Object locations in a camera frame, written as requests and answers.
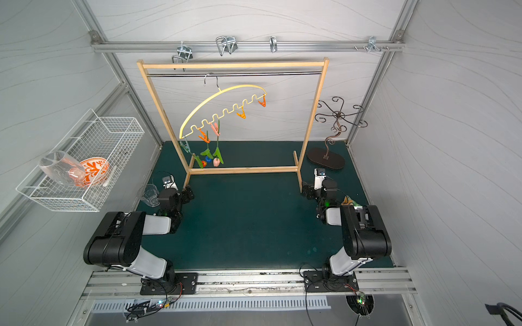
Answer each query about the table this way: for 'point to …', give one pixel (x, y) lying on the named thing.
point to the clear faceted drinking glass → (151, 195)
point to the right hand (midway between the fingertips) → (315, 180)
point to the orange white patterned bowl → (96, 170)
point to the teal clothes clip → (185, 147)
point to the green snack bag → (347, 201)
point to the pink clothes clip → (215, 128)
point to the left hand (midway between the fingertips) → (179, 187)
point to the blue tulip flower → (207, 152)
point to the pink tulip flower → (217, 155)
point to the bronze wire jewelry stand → (335, 106)
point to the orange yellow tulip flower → (202, 164)
